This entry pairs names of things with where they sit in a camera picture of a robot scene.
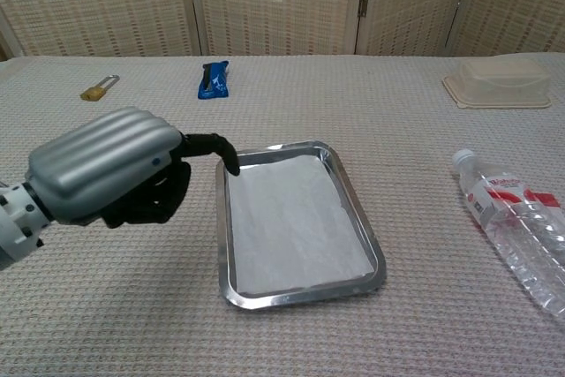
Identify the blue snack packet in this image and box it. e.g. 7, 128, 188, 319
196, 60, 231, 100

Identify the beige woven folding screen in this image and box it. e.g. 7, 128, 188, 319
0, 0, 565, 60

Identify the beige plastic food container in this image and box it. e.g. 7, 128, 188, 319
441, 53, 553, 110

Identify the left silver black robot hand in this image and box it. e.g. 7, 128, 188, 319
26, 106, 242, 230

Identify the cream woven tablecloth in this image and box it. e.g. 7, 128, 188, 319
0, 54, 565, 377

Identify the clear plastic water bottle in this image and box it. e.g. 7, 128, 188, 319
450, 148, 565, 319

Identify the shiny metal tray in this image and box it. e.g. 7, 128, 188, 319
215, 139, 388, 312

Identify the white paper napkin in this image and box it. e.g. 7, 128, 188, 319
222, 155, 376, 295

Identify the brass padlock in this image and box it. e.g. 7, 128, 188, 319
79, 74, 121, 102

